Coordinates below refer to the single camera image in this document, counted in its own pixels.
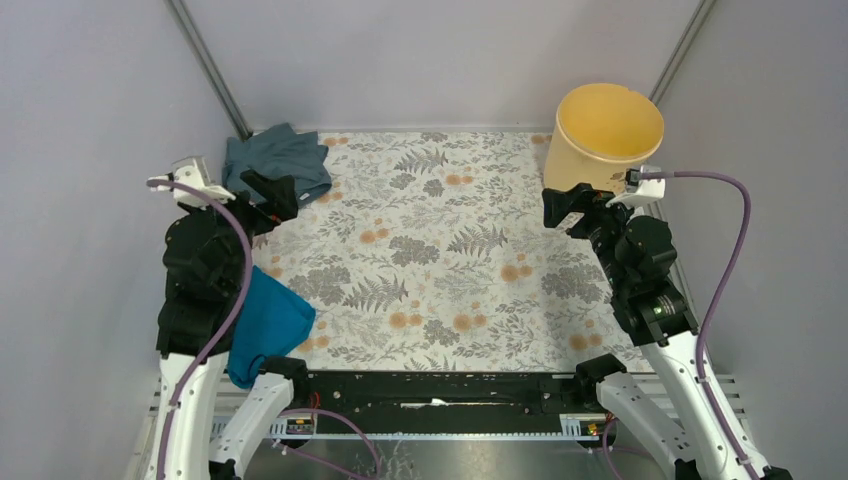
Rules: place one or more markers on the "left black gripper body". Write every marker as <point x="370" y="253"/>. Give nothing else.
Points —
<point x="256" y="216"/>

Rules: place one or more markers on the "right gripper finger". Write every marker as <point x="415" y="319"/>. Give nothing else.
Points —
<point x="582" y="195"/>
<point x="557" y="205"/>

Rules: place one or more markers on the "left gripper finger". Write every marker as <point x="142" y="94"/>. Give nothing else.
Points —
<point x="281" y="201"/>
<point x="261" y="185"/>

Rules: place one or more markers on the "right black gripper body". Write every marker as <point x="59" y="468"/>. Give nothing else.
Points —
<point x="601" y="224"/>

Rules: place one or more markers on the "yellow plastic trash bin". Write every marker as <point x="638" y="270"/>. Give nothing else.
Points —
<point x="602" y="130"/>

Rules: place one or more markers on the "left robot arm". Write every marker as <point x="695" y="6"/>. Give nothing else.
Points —
<point x="226" y="329"/>

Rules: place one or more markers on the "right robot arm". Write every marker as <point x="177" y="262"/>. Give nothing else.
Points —
<point x="705" y="440"/>

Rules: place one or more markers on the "grey-blue cloth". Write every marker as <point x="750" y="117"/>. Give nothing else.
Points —
<point x="275" y="153"/>

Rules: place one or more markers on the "bright blue cloth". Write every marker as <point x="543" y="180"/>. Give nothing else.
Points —
<point x="274" y="321"/>

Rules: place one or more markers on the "floral patterned table mat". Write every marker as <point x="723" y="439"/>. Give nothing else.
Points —
<point x="429" y="252"/>

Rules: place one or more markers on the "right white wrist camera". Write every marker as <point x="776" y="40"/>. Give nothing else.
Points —
<point x="643" y="186"/>

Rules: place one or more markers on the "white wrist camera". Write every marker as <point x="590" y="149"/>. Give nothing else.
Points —
<point x="643" y="186"/>
<point x="192" y="172"/>

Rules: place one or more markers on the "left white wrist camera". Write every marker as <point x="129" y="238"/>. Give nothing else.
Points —
<point x="192" y="172"/>

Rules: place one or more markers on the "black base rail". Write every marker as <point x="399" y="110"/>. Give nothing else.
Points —
<point x="449" y="404"/>

